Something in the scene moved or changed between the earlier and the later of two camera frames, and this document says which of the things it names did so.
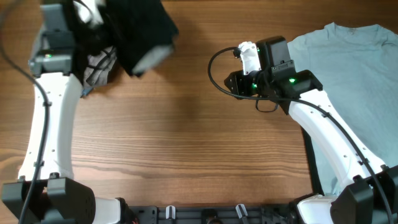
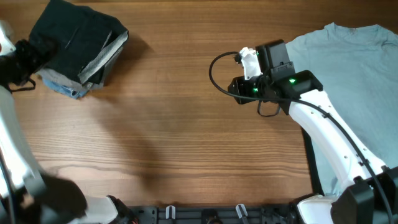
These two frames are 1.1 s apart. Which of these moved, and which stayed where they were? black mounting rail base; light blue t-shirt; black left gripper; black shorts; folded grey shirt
Moved: black shorts; black left gripper
Stayed: folded grey shirt; black mounting rail base; light blue t-shirt
